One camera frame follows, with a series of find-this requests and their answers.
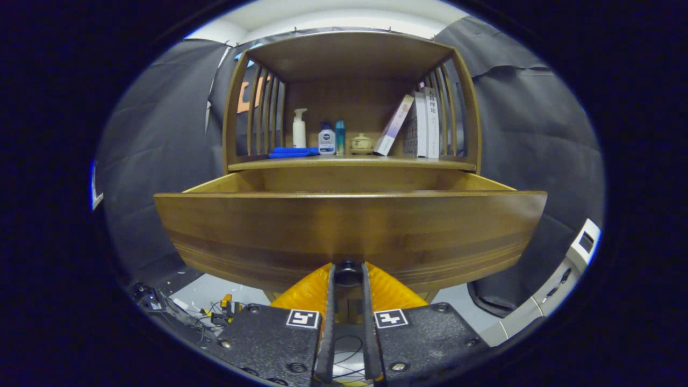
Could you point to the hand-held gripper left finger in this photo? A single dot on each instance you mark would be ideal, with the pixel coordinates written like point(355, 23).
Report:
point(325, 322)

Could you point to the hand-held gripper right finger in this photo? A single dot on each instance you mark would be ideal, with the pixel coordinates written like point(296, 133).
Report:
point(368, 322)

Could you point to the wooden drawer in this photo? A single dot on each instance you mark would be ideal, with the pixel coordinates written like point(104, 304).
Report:
point(349, 231)

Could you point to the wooden countertop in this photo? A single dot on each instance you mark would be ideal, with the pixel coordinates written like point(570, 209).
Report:
point(349, 163)

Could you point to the wooden cabinet with slatted shelf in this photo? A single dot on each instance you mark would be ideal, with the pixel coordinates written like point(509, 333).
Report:
point(349, 102)

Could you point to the blue folded cloth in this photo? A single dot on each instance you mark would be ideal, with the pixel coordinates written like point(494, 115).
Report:
point(290, 152)

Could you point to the black floor device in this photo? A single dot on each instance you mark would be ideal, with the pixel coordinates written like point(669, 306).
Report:
point(150, 298)

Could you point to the cream lidded tea bowl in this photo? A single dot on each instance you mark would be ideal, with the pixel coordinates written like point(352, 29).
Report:
point(362, 143)

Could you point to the white lotion bottle blue cap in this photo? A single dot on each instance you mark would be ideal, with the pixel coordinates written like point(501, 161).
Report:
point(326, 142)

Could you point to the teal transparent bottle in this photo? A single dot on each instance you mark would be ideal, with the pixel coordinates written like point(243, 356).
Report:
point(340, 137)

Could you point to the white appliance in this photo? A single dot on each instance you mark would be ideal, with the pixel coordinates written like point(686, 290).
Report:
point(553, 290)

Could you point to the white pump bottle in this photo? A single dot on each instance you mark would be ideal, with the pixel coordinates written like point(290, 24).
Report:
point(299, 134)

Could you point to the grey patterned book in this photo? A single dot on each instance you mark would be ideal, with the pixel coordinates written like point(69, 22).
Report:
point(410, 134)

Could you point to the purple and white book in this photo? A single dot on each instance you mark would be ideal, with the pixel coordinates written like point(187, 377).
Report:
point(392, 126)

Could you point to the plain white book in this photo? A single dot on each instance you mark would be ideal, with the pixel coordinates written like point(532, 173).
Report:
point(421, 129)

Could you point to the white book with black characters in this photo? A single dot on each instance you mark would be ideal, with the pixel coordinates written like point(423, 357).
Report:
point(432, 123)

